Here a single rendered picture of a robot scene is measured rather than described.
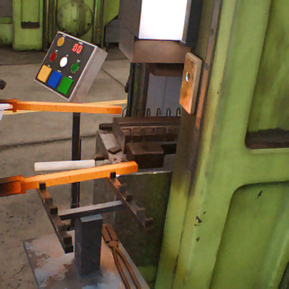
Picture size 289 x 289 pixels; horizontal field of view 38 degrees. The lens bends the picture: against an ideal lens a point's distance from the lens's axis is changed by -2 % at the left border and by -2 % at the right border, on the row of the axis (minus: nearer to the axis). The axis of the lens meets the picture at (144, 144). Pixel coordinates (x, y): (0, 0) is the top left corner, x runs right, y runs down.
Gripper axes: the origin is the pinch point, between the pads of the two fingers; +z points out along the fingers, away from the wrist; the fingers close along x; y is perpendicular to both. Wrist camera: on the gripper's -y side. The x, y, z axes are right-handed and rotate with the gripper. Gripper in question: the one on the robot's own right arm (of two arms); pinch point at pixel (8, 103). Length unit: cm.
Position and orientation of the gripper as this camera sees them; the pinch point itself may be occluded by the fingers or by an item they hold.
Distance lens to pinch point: 144.2
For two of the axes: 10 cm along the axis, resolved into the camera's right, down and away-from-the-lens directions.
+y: -1.1, 9.0, 4.1
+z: 9.5, -0.2, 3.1
